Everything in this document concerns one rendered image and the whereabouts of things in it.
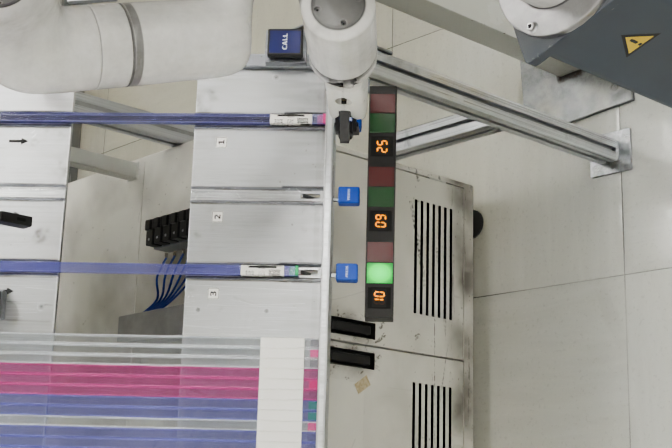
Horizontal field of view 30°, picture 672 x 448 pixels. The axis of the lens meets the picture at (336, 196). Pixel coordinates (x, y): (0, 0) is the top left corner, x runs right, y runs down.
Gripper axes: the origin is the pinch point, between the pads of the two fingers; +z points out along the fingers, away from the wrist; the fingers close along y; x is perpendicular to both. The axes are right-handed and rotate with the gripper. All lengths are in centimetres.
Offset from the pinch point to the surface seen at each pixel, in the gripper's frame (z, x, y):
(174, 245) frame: 48, 31, -10
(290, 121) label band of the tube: 8.7, 8.5, -0.4
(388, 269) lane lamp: 11.1, -5.8, -21.2
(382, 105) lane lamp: 11.1, -4.5, 3.0
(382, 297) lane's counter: 11.1, -5.0, -25.1
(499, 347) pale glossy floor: 82, -27, -21
